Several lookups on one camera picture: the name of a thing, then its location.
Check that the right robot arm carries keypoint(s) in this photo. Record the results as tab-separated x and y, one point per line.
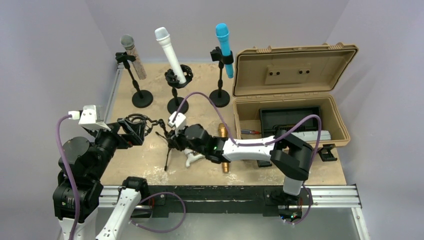
290	154

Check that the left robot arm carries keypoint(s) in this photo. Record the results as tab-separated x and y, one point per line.
82	163

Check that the black tray in case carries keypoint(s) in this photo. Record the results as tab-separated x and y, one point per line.
273	120

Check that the white microphone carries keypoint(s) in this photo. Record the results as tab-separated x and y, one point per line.
164	40

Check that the gold microphone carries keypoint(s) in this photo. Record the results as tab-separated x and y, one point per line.
222	132

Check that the tan plastic case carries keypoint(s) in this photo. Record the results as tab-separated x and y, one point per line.
291	77

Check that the grey block in case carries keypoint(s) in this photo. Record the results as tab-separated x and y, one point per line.
311	136

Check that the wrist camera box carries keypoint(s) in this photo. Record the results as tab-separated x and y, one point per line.
90	118
177	121

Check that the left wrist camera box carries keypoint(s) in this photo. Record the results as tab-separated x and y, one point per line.
90	118

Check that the black tripod shock mount stand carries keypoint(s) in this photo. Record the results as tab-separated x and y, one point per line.
150	124

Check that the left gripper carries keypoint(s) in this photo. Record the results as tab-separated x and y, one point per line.
134	132

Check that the black stand with clip right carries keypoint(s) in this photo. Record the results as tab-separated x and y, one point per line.
220	97

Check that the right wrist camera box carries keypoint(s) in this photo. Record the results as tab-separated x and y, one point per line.
177	121

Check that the white chrome faucet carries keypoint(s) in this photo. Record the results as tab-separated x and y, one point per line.
191	156

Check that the black stand with clip left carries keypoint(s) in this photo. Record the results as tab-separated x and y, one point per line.
141	98

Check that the black stand with clip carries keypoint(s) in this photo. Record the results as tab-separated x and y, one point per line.
141	98
220	97

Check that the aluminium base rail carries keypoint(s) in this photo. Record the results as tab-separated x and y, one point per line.
119	206

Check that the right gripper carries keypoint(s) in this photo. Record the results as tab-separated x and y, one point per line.
176	139

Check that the black stand with shock mount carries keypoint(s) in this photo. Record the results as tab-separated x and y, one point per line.
173	82

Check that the blue microphone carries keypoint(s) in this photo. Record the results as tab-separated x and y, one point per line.
223	35

